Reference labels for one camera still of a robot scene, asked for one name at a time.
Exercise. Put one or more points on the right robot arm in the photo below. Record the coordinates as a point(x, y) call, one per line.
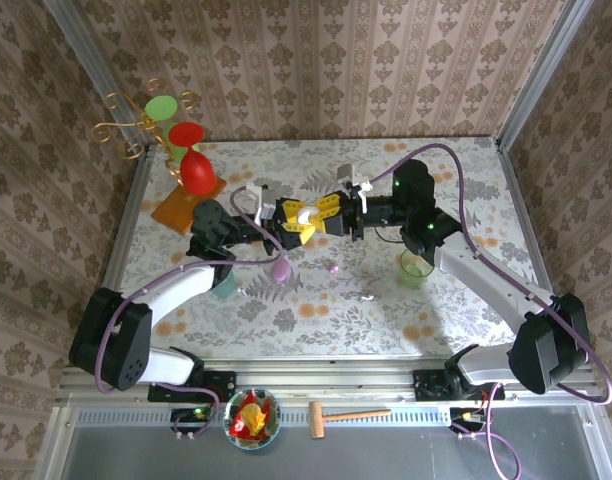
point(481, 286)

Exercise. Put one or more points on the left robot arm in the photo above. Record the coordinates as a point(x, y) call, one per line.
point(186, 296)

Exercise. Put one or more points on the green plastic wine glass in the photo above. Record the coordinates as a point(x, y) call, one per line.
point(161, 107)

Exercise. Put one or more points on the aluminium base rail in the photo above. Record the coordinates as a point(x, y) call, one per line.
point(326, 375)

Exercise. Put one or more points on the black controller board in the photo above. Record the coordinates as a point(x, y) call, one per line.
point(466, 419)
point(188, 419)

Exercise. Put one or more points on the green plastic cup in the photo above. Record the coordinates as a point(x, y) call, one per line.
point(415, 272)

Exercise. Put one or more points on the clear glass bowl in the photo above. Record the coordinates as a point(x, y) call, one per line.
point(251, 442)

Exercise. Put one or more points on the teal plastic cup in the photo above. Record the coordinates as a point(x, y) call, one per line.
point(226, 289)

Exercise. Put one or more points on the aluminium table side rail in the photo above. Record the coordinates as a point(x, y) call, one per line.
point(521, 200)
point(128, 210)

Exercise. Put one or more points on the aluminium frame post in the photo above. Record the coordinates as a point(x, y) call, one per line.
point(554, 50)
point(88, 52)

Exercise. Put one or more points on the wooden mallet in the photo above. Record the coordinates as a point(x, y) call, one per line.
point(317, 419)

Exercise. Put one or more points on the purple earbud charging case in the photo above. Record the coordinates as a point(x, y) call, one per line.
point(281, 270)

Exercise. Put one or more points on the red plastic wine glass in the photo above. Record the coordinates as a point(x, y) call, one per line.
point(197, 172)

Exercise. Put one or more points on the red yellow crumpled wrappers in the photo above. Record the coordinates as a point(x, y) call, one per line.
point(250, 417)

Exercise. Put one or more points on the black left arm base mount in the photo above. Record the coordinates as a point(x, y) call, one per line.
point(221, 385)

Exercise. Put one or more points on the orange wooden rack base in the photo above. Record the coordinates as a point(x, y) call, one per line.
point(168, 207)

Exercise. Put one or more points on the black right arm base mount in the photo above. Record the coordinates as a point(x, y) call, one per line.
point(428, 385)

